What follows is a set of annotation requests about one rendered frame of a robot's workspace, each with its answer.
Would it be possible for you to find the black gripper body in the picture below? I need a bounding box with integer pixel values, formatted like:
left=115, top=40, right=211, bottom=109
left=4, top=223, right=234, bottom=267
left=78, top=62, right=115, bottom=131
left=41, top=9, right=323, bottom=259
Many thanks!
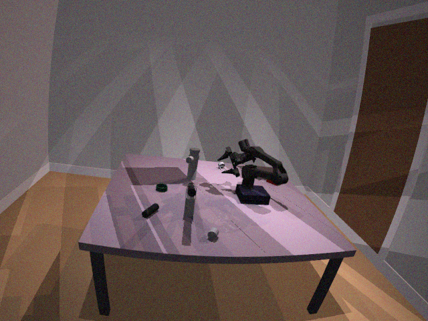
left=226, top=146, right=245, bottom=178

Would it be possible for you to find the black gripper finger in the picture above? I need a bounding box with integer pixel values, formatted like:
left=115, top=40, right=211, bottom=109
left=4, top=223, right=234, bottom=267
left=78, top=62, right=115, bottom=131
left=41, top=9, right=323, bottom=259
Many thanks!
left=221, top=169, right=234, bottom=175
left=217, top=151, right=228, bottom=161

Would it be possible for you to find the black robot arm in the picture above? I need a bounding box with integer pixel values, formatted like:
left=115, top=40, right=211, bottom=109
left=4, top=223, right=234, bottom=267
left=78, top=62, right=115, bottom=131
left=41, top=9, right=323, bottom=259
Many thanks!
left=231, top=138, right=288, bottom=189

